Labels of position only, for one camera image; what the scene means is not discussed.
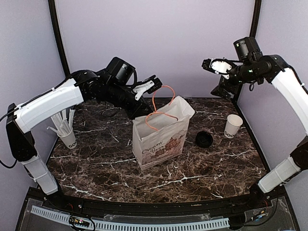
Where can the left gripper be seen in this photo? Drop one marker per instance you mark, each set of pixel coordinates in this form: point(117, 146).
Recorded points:
point(138, 110)

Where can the white paper takeout bag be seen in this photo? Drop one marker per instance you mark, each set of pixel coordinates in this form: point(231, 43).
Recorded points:
point(160, 136)

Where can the paper cup holding straws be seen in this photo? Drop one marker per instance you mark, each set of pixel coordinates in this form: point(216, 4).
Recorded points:
point(69, 140)

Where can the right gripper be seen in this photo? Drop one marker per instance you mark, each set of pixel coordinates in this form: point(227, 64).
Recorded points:
point(223, 92)

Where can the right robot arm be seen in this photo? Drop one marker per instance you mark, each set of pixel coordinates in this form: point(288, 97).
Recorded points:
point(267, 79)

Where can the white paper coffee cup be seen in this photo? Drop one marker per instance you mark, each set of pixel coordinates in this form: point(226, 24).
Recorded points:
point(233, 124)

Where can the black frame post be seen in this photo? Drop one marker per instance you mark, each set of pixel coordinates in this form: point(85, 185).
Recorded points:
point(57, 36)
point(255, 18)

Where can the bundle of straws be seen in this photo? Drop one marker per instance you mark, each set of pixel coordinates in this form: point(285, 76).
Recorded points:
point(63, 122)

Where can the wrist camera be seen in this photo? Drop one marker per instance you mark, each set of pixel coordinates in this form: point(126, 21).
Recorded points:
point(218, 66)
point(149, 86)

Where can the right black frame post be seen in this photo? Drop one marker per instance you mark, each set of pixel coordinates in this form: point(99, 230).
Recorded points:
point(255, 18)

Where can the white slotted cable duct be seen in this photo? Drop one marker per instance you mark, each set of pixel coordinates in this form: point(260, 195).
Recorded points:
point(131, 223)

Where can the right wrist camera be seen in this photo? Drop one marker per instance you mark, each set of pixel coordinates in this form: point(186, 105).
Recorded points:
point(218, 66)

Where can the black plastic cup lids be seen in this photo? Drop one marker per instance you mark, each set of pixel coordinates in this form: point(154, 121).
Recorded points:
point(203, 139)

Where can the left black frame post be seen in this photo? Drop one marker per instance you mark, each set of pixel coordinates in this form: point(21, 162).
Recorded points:
point(57, 36)

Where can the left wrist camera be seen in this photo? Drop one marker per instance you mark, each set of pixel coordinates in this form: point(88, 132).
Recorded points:
point(149, 86)

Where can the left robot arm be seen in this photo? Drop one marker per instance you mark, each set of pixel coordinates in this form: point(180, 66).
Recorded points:
point(79, 87)

